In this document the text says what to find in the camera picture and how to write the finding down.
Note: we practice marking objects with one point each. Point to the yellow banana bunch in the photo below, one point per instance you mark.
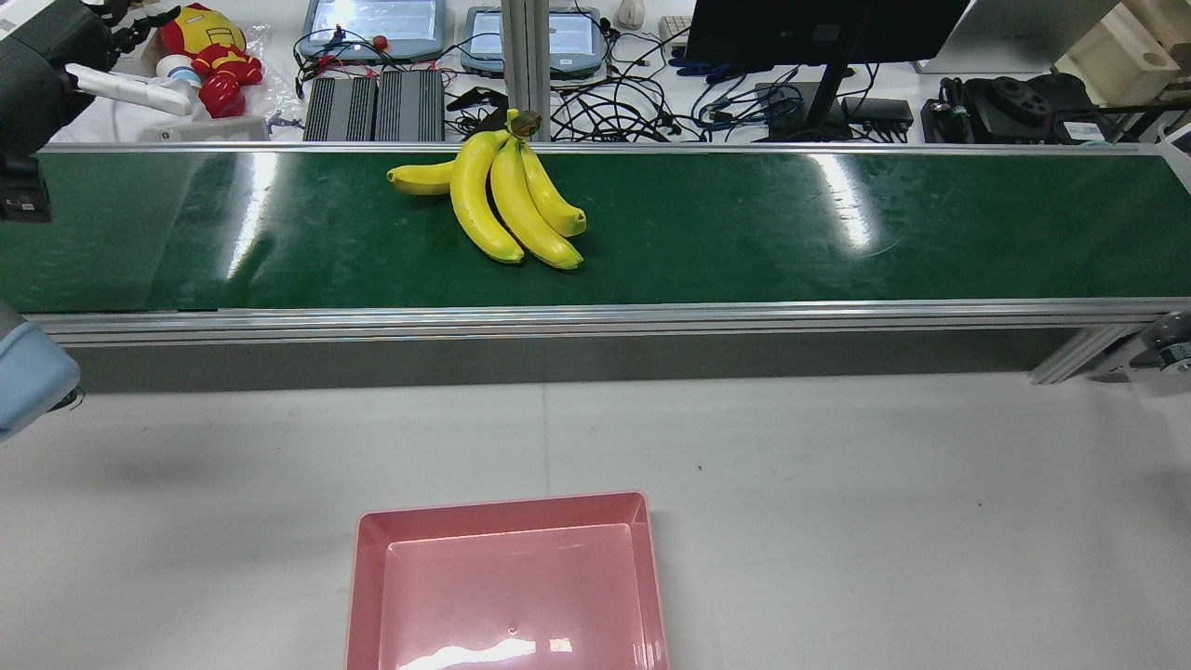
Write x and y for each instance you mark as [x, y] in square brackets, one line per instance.
[475, 205]

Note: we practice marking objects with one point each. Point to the light wooden box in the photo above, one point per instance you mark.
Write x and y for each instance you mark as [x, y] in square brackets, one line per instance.
[1117, 56]

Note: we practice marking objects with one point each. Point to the grey vented device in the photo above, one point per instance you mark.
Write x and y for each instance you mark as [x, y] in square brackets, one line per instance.
[409, 107]
[340, 107]

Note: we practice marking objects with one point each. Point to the grey caster wheel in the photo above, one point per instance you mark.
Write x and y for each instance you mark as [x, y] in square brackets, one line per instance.
[1168, 344]

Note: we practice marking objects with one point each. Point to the black curved bracket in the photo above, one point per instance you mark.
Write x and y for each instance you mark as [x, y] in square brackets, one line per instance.
[475, 96]

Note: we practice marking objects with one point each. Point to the grey teach pendant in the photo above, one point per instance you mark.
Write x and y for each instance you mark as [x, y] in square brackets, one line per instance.
[372, 23]
[577, 42]

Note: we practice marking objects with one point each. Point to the white computer mouse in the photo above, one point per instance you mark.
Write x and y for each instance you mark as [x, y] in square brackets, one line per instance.
[630, 13]

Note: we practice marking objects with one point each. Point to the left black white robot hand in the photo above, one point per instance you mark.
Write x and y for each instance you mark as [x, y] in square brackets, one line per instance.
[140, 93]

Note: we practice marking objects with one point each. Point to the white keyboard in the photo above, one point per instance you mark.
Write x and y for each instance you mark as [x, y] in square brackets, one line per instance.
[675, 28]

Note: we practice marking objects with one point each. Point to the black computer monitor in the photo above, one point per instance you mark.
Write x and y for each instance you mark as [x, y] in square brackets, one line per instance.
[819, 28]

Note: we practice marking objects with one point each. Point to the aluminium profile post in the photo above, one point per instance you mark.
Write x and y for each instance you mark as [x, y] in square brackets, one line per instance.
[526, 56]

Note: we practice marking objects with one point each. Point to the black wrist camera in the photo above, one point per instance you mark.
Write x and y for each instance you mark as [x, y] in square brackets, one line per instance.
[23, 191]

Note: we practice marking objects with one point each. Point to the light grey flat panel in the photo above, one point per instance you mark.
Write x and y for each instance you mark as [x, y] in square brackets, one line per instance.
[1023, 33]

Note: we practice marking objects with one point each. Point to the black monitor stand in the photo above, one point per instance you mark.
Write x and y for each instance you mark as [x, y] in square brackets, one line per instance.
[823, 93]

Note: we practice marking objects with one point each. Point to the green conveyor belt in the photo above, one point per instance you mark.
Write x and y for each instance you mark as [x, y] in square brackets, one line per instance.
[837, 233]

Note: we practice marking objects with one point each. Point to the red yellow plush toy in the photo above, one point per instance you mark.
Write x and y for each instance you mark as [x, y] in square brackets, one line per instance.
[219, 56]

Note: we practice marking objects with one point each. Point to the black device white label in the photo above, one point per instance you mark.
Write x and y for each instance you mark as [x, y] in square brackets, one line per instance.
[1014, 102]

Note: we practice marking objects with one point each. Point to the pink plastic basket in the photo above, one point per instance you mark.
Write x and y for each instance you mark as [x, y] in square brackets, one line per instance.
[512, 596]

